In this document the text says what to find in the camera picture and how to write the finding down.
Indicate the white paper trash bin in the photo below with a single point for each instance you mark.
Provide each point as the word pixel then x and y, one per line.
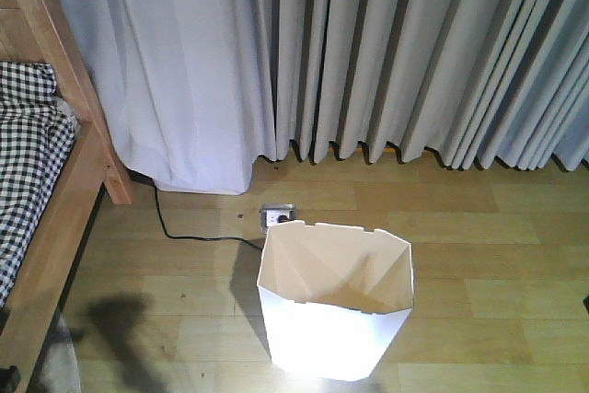
pixel 333 297

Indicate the floor power outlet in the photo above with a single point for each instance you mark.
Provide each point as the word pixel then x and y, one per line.
pixel 275 213

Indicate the light grey curtain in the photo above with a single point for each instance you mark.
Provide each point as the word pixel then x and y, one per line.
pixel 195 90

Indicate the black white checkered blanket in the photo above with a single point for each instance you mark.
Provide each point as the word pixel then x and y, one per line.
pixel 38 131

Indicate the grey round rug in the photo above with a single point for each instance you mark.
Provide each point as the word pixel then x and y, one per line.
pixel 56 369

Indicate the wooden bed frame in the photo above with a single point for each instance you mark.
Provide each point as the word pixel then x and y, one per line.
pixel 38 31

